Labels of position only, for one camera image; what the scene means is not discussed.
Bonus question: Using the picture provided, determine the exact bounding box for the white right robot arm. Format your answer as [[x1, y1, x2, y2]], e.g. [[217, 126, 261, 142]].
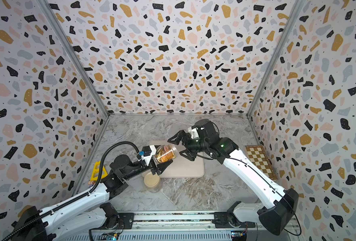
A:
[[168, 118, 299, 236]]

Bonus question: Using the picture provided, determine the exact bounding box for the small colourful wrapped toy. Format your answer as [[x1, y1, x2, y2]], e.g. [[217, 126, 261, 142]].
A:
[[88, 181, 95, 188]]

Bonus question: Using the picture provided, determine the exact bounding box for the black corrugated cable hose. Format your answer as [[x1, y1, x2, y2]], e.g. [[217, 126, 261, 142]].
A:
[[0, 141, 140, 241]]

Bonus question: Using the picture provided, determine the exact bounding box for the beige plastic tray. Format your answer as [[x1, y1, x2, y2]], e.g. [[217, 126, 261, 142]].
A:
[[147, 141, 205, 178]]

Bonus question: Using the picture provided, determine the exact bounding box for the clear plastic cookie jar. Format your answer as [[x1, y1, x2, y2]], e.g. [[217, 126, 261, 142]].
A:
[[155, 144, 178, 163]]

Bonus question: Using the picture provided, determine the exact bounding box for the yellow plastic triangle toy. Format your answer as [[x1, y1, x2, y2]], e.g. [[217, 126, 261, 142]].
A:
[[90, 161, 108, 182]]

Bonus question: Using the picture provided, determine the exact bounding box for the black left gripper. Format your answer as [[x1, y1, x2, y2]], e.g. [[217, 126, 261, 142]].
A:
[[122, 146, 172, 183]]

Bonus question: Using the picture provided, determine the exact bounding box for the metal corner post left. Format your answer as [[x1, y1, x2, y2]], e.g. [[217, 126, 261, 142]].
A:
[[36, 1, 109, 118]]

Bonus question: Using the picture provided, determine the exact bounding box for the wooden chessboard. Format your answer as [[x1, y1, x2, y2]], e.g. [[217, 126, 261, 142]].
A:
[[245, 145, 278, 181]]

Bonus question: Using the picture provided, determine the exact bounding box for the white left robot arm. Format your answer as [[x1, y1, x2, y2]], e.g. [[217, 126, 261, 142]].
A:
[[5, 152, 173, 241]]

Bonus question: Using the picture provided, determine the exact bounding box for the metal corner post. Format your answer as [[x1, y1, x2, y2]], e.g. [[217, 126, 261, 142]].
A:
[[246, 0, 305, 117], [36, 1, 109, 118]]

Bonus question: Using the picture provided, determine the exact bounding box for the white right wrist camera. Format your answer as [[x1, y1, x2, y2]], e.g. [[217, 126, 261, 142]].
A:
[[188, 126, 200, 140]]

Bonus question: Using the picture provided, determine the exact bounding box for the metal corner post right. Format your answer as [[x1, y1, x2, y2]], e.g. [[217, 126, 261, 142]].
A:
[[246, 0, 305, 117]]

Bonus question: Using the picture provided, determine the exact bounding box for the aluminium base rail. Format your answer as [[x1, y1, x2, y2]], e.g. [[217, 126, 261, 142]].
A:
[[42, 210, 302, 241]]

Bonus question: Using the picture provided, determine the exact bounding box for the jar with beige lid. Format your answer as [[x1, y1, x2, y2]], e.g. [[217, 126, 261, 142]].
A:
[[144, 172, 162, 192]]

